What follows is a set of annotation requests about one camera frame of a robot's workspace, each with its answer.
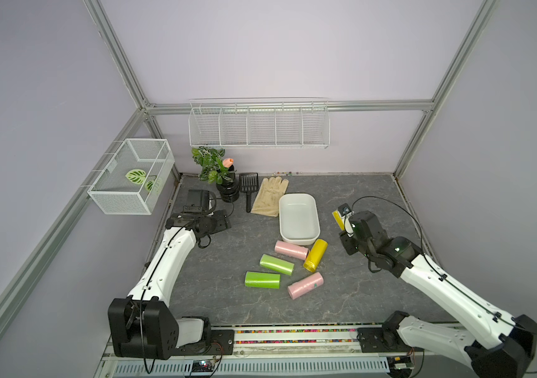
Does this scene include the yellow trash bag roll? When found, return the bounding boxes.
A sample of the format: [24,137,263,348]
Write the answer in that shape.
[303,239,328,272]
[332,210,345,231]

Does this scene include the pink trash bag roll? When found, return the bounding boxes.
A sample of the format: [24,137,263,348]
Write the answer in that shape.
[287,272,324,299]
[274,240,309,261]

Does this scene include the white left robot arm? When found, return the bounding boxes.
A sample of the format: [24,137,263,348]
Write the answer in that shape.
[108,210,231,360]

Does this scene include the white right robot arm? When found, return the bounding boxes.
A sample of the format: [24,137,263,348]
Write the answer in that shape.
[334,205,537,377]

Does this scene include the white plastic storage box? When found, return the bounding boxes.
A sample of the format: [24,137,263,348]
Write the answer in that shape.
[279,193,320,246]

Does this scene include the green trash bag roll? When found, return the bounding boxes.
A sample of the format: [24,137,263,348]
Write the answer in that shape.
[244,271,281,289]
[260,255,295,276]

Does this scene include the black ceramic plant pot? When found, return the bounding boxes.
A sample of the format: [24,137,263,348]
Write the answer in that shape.
[215,165,240,203]

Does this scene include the green artificial plant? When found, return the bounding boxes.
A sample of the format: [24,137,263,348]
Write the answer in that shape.
[191,146,235,185]

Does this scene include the black slotted plastic scoop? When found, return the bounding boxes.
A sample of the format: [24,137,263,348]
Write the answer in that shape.
[240,173,259,213]

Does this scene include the cream fabric glove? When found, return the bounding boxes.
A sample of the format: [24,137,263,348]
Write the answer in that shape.
[251,176,289,217]

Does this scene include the green leaf in basket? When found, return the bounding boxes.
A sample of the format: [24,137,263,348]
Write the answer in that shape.
[125,169,147,185]

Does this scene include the white wire cube basket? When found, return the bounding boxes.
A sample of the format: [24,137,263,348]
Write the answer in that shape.
[88,139,175,215]

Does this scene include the white wire wall shelf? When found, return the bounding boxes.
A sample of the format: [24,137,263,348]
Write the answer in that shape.
[188,98,331,148]

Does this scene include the front aluminium rail base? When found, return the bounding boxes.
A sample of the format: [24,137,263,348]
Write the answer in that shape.
[94,323,475,377]

